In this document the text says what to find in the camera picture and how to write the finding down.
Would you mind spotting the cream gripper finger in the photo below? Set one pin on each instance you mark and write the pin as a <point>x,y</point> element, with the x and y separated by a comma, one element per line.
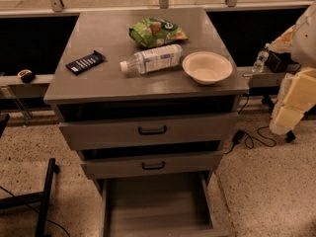
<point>302,91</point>
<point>288,117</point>

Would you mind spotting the clear plastic water bottle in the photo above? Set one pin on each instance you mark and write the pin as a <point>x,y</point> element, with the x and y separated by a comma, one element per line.
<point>153,59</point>

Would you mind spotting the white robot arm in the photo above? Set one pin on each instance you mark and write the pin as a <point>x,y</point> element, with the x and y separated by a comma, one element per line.
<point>299,41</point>

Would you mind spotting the small background water bottle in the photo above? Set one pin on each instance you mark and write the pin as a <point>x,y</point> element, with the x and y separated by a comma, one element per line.
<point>261,59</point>

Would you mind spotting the middle grey drawer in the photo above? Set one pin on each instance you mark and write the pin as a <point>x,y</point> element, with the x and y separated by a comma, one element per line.
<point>135,166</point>

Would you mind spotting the top grey drawer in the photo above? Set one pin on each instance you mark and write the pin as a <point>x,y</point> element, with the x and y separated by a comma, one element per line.
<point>114,133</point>

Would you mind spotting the grey drawer cabinet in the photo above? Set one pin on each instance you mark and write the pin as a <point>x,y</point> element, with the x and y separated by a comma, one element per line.
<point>104,92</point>

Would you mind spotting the bottom open grey drawer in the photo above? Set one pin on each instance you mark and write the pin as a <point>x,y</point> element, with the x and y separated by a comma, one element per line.
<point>173,205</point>

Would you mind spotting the small black box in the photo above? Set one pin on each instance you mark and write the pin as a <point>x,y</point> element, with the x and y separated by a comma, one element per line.
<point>278,62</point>

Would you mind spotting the white bowl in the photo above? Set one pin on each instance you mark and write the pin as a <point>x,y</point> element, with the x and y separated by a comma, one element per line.
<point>206,67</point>

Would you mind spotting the green chip bag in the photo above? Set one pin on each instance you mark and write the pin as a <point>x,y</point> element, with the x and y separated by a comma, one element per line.
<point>153,32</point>

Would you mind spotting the dark blue snack bar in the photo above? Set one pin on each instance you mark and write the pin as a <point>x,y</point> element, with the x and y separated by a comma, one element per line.
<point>85,63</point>

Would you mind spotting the black yellow tape measure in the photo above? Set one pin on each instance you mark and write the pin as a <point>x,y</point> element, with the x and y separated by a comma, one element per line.
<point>26,76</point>

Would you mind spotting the black power adapter with cable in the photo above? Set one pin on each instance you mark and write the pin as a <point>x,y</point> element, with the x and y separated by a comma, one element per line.
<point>249,139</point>

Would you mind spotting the black stand frame left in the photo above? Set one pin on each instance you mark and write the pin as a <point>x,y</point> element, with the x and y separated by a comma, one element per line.
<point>41,197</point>

